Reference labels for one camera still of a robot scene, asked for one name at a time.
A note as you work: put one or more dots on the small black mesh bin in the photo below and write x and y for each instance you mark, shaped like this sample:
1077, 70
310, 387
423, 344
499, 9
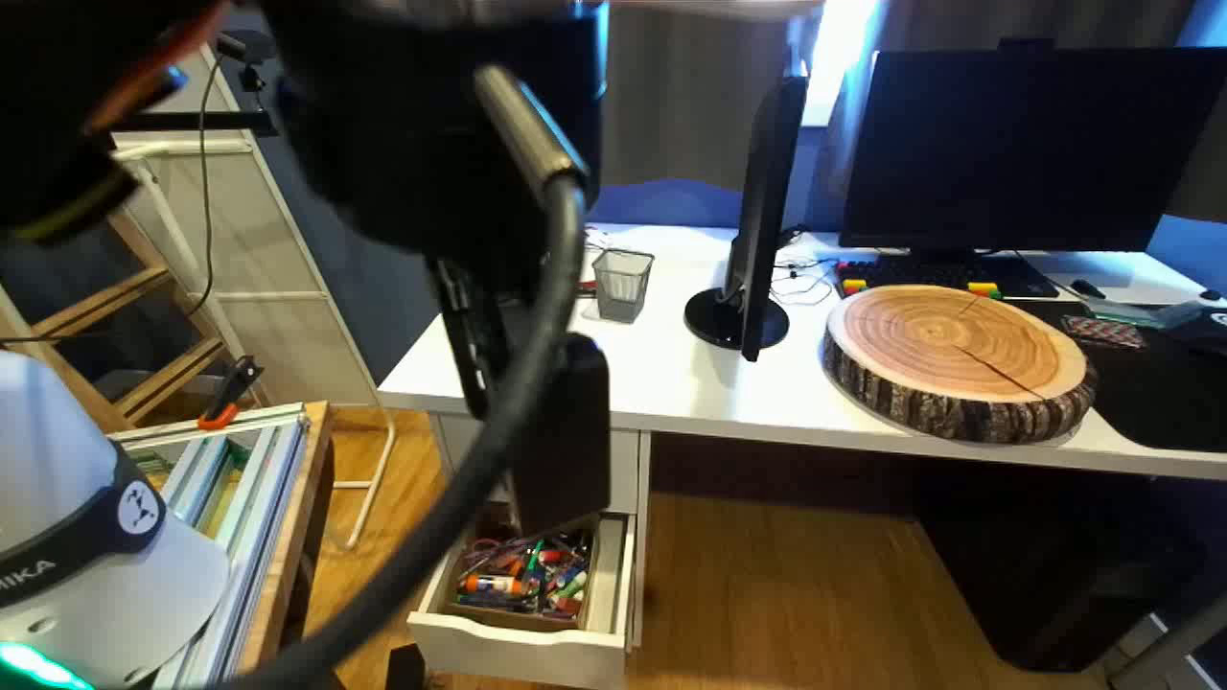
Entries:
621, 286

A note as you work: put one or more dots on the white metal frame rack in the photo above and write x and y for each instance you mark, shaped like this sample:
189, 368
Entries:
244, 253

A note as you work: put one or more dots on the black monitor with round stand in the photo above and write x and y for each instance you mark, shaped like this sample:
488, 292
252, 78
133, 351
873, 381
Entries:
763, 192

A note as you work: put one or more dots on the orange black clamp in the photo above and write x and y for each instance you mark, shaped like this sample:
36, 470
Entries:
221, 413

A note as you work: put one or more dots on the black keyboard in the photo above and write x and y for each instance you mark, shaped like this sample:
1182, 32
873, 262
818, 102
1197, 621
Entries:
946, 273

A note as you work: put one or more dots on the wide black monitor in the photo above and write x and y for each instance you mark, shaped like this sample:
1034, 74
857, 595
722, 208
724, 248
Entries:
1022, 147

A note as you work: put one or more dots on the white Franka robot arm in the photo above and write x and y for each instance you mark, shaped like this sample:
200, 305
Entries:
383, 116

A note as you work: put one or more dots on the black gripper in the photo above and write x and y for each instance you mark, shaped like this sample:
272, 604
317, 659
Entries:
560, 434

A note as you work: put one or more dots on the white desk drawer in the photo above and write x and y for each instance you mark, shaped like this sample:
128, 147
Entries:
529, 645

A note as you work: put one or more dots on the round wood slice cushion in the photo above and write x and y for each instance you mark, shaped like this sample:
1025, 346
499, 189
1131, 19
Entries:
960, 363

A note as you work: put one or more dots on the black computer mouse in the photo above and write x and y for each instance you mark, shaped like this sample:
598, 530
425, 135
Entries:
1085, 287

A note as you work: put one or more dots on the wooden ladder shelf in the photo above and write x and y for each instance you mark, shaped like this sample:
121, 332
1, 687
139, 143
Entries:
139, 372

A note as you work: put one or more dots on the pile of coloured markers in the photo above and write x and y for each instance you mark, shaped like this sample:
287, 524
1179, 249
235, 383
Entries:
522, 577

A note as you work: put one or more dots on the wooden crate with books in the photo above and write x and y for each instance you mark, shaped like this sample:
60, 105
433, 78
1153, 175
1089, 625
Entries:
230, 498

